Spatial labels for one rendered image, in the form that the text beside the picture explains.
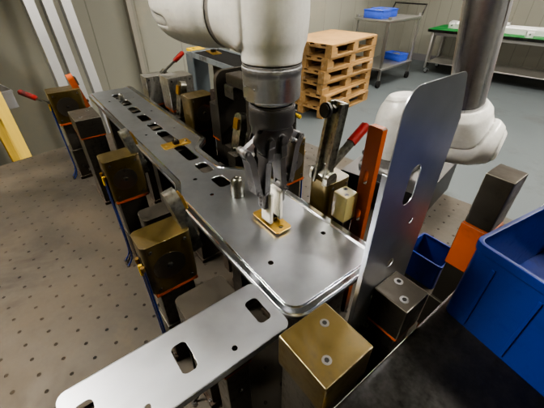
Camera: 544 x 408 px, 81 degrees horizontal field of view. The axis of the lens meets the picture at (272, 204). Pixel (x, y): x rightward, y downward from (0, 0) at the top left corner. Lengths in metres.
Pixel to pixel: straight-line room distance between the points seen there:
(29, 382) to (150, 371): 0.49
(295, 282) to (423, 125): 0.32
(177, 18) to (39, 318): 0.80
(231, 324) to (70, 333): 0.55
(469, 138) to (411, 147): 0.79
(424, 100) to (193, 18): 0.35
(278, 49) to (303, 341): 0.37
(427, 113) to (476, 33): 0.66
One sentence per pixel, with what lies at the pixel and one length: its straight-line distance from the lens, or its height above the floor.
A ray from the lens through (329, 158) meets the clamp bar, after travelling 0.66.
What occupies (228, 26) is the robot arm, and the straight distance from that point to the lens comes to 0.49.
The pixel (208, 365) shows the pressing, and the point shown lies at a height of 1.00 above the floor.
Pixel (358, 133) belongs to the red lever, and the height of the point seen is 1.13.
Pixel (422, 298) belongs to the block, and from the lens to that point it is 0.46.
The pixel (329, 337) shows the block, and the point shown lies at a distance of 0.42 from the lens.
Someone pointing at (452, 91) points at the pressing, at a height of 1.32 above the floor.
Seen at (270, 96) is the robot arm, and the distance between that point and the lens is 0.48.
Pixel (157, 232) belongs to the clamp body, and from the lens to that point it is 0.60.
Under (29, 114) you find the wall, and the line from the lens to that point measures 3.22.
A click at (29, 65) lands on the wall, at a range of 3.16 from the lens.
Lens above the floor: 1.41
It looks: 36 degrees down
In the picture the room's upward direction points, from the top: straight up
